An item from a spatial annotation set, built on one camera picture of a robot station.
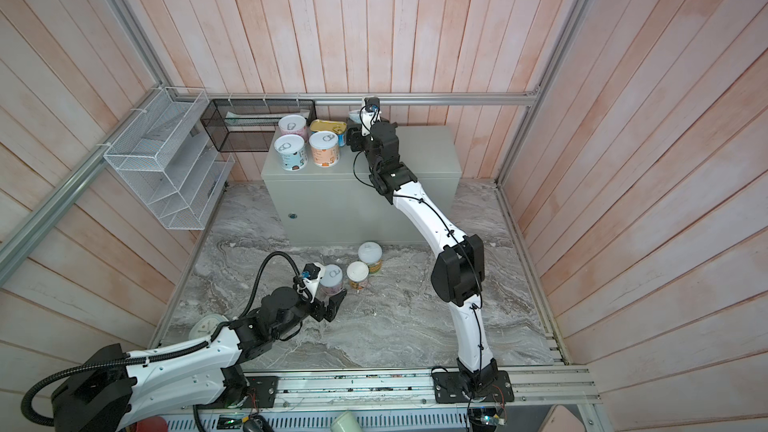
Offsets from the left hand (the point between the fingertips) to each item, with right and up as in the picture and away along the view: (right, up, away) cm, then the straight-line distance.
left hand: (332, 289), depth 81 cm
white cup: (+5, -24, -17) cm, 30 cm away
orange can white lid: (+10, +9, +10) cm, 17 cm away
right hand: (+7, +47, -1) cm, 48 cm away
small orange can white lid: (+6, +3, +7) cm, 10 cm away
